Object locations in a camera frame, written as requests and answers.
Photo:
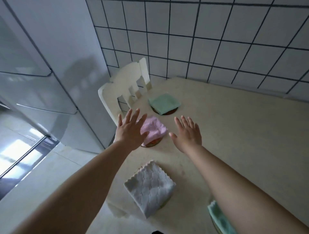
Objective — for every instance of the person's left hand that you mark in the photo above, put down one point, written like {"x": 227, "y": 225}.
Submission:
{"x": 130, "y": 135}

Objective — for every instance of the person's right hand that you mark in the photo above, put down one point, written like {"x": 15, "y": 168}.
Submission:
{"x": 189, "y": 139}

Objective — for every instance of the brown cartoon coaster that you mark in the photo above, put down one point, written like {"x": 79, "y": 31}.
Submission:
{"x": 172, "y": 112}

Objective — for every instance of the green cloth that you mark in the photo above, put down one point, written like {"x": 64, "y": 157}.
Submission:
{"x": 219, "y": 217}
{"x": 164, "y": 103}

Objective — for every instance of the grey cloth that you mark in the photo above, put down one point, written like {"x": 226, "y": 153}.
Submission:
{"x": 149, "y": 188}

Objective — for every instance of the green character round coaster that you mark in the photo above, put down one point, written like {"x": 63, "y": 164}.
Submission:
{"x": 166, "y": 202}

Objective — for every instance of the person's left forearm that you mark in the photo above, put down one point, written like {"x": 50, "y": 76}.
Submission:
{"x": 72, "y": 192}

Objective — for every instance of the person's right forearm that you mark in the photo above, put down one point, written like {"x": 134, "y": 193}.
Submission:
{"x": 241, "y": 192}

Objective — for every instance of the person's black trousers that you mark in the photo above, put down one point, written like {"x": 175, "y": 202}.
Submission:
{"x": 157, "y": 232}

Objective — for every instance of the cream speckled tablecloth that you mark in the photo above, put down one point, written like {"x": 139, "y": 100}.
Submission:
{"x": 241, "y": 132}

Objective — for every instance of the white slatted chair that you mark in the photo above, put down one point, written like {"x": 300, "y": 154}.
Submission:
{"x": 125, "y": 79}

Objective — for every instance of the white cabinet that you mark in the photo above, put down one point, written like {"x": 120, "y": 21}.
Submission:
{"x": 60, "y": 60}

